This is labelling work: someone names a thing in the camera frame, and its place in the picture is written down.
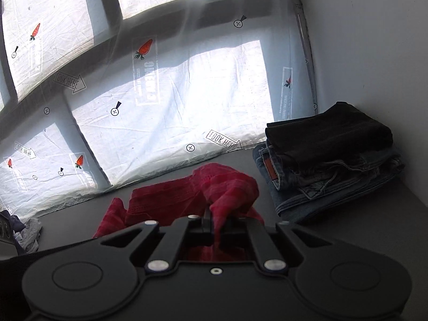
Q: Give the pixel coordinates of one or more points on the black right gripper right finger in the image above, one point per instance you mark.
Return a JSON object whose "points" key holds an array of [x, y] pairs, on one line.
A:
{"points": [[279, 248]]}

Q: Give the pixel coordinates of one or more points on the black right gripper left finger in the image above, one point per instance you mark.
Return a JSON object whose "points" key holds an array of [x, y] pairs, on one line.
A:
{"points": [[156, 248]]}

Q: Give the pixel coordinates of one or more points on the red checkered shorts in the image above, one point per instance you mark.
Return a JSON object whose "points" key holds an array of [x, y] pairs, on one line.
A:
{"points": [[221, 189]]}

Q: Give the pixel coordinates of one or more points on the folded blue jeans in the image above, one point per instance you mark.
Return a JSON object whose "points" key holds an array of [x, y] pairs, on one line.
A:
{"points": [[296, 197]]}

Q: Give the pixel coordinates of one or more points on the folded black garment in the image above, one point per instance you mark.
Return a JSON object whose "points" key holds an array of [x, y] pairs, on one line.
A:
{"points": [[342, 134]]}

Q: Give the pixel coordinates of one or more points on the grey crumpled garment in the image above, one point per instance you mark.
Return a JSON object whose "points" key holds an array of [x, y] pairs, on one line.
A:
{"points": [[27, 239]]}

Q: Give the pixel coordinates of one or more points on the dark navy garment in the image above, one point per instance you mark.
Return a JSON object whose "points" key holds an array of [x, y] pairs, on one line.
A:
{"points": [[16, 227]]}

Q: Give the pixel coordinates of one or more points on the printed translucent plastic sheet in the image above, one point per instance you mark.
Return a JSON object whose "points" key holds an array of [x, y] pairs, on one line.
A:
{"points": [[100, 94]]}

